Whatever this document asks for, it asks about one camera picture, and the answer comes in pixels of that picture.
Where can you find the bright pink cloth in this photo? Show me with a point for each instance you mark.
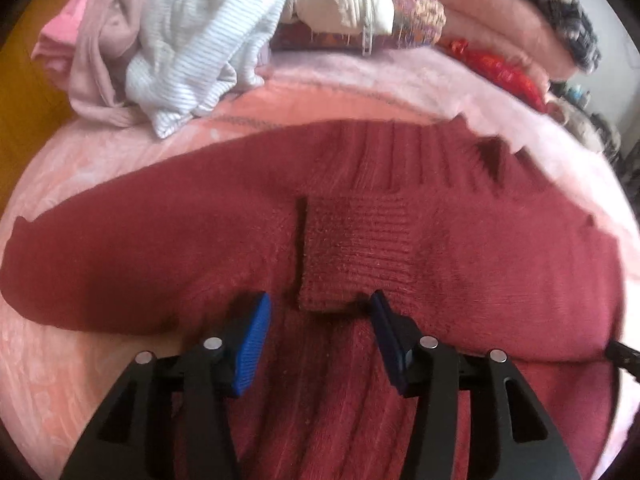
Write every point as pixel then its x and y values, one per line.
pixel 55 40

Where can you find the pale pink garment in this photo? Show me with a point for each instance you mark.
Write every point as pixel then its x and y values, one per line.
pixel 95 60

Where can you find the white striped garment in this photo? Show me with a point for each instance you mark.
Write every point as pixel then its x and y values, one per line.
pixel 200 35

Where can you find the dark patterned cloth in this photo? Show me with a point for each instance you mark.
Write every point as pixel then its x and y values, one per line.
pixel 565 5

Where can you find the folded pink blanket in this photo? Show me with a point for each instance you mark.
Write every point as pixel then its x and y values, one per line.
pixel 490 10

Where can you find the shiny red cloth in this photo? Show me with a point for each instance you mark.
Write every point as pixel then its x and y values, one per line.
pixel 500 70

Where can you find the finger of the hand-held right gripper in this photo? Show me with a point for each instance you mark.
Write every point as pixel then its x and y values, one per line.
pixel 622 354

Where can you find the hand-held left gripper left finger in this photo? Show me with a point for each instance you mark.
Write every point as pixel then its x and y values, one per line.
pixel 252 345

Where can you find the grey fluffy cloth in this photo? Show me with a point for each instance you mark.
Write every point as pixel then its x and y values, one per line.
pixel 580 122

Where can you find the dark red knitted sweater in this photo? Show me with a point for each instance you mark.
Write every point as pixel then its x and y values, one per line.
pixel 450 260

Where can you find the pink printed blanket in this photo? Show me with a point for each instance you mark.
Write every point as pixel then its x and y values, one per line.
pixel 75 385

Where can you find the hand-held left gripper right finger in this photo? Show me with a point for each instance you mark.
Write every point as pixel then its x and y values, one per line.
pixel 387 347

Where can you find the purple orange patterned cloth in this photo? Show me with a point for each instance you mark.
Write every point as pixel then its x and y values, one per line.
pixel 415 5

